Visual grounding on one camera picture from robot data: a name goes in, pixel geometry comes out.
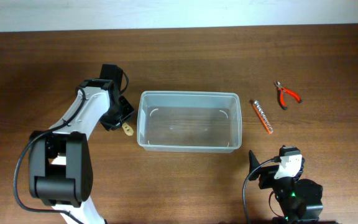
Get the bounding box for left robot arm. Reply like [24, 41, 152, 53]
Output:
[26, 78, 134, 223]

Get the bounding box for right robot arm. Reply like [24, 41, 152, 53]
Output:
[242, 146, 323, 223]

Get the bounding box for orange scraper wooden handle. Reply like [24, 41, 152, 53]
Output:
[122, 123, 134, 136]

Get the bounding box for clear plastic container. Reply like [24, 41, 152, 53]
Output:
[137, 91, 242, 153]

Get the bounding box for red black pliers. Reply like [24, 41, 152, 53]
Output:
[274, 81, 303, 110]

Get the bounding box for orange socket rail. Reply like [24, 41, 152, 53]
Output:
[252, 100, 273, 134]

